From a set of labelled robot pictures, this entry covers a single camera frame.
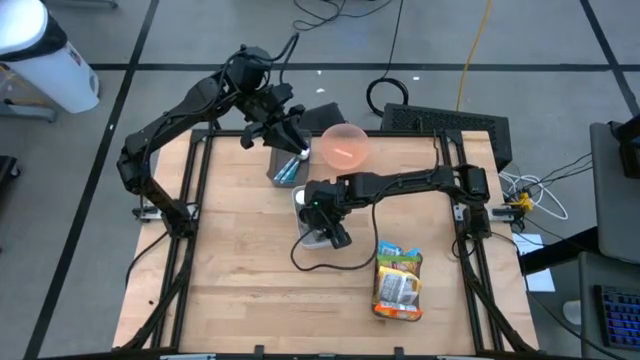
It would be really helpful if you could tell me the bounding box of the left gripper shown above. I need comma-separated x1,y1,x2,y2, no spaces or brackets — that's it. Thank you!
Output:
239,82,311,156

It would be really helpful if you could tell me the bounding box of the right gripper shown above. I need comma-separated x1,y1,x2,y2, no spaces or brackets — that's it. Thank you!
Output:
298,179,354,250

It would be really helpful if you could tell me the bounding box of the teal white handle spoon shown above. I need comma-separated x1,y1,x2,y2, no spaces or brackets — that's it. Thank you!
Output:
273,147,312,184

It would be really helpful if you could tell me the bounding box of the teal silicone spatula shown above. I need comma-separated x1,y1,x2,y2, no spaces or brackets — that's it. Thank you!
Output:
273,155,301,186

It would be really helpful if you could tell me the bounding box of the yellow blue ramen packet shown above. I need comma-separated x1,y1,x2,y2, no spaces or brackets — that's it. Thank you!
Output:
376,240,422,261

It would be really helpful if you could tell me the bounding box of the lime shrimp ramen packet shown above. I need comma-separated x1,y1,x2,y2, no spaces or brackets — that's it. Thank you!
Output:
375,252,424,274

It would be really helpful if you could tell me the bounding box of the yellow white ramen packet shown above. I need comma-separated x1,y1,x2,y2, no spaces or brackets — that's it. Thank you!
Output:
372,265,424,306

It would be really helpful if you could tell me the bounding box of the white plastic tray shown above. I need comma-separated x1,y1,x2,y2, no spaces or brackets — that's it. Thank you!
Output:
290,185,338,251

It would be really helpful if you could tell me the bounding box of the brown plastic tray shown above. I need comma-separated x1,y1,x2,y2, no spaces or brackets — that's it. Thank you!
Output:
265,129,313,189
370,241,425,323

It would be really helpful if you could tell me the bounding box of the black flat panel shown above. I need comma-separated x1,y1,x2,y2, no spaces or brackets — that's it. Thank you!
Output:
298,101,348,133

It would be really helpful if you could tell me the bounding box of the orange translucent bowl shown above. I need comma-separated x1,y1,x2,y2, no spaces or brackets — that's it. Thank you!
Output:
319,122,373,172

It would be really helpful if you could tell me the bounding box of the white paper sheet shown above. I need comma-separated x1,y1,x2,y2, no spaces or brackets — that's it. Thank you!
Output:
512,232,557,294

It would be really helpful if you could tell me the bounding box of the black desk leg bar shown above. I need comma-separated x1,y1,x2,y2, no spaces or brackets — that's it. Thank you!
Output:
518,225,600,277

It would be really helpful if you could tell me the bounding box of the white trash bin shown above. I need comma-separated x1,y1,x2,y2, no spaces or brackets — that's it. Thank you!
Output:
0,0,101,115

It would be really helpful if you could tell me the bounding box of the grey computer mouse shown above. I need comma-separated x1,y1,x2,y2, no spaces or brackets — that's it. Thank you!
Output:
562,299,584,326

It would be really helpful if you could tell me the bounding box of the grey desk top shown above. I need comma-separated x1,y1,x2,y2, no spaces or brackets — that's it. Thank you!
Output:
588,121,640,265
578,249,640,360

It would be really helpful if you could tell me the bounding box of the backlit black keyboard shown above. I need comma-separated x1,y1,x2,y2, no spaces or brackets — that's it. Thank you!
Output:
593,283,640,351

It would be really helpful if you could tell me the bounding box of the black box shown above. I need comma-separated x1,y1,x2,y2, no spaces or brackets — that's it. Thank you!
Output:
607,112,640,180

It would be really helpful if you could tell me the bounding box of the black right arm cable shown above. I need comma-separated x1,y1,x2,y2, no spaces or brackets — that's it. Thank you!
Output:
289,197,382,273

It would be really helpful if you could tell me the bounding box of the black power cable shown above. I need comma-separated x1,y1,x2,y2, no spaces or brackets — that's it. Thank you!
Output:
364,0,410,119

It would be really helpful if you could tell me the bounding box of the black loose cable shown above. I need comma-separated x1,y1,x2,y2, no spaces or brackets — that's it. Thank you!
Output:
291,0,397,32

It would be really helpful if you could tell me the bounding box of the black table frame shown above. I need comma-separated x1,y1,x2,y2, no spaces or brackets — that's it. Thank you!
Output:
119,112,541,360

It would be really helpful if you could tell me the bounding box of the yellow cable connector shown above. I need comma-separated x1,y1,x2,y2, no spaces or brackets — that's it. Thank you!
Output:
514,192,536,214

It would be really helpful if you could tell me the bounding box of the white cable bundle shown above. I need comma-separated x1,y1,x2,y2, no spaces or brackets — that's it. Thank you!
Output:
497,169,570,221

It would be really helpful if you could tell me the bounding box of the yellow cable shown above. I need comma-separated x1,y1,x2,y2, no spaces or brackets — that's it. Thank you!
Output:
454,0,495,112

